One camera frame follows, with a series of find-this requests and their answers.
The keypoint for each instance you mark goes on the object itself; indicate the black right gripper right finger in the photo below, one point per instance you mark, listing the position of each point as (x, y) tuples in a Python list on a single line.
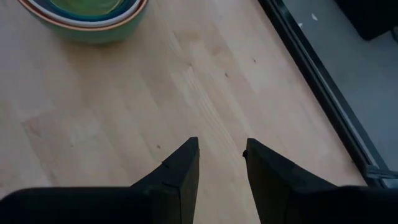
[(273, 186)]

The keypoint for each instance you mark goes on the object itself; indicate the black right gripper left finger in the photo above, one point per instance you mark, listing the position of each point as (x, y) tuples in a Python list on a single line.
[(174, 186)]

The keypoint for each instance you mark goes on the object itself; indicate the pale green plastic bowl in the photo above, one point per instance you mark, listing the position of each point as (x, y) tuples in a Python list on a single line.
[(93, 36)]

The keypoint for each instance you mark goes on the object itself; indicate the orange plastic bowl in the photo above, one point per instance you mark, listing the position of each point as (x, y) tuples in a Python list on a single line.
[(90, 29)]

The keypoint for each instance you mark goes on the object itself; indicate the white plastic bowl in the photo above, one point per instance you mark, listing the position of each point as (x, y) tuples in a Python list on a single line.
[(90, 25)]

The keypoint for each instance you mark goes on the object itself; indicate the blue translucent plastic bowl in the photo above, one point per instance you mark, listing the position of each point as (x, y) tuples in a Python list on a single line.
[(90, 18)]

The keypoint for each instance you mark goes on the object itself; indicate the lime green translucent bowl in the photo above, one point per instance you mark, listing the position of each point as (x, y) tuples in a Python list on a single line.
[(87, 6)]

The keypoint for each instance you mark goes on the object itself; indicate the black floor object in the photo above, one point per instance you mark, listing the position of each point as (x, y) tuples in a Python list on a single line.
[(363, 15)]

